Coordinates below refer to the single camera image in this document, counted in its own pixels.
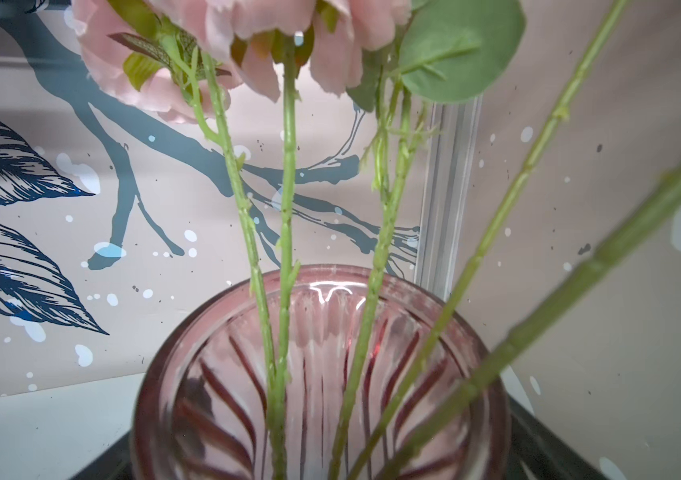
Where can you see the pink carnation bunch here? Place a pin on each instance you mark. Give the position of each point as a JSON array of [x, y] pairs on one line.
[[446, 52], [180, 60]]

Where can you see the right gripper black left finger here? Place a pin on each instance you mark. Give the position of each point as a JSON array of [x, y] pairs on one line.
[[113, 464]]

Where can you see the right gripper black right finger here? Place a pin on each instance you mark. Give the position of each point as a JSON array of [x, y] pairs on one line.
[[536, 453]]

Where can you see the pink grey glass vase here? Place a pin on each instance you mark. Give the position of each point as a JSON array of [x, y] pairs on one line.
[[201, 412]]

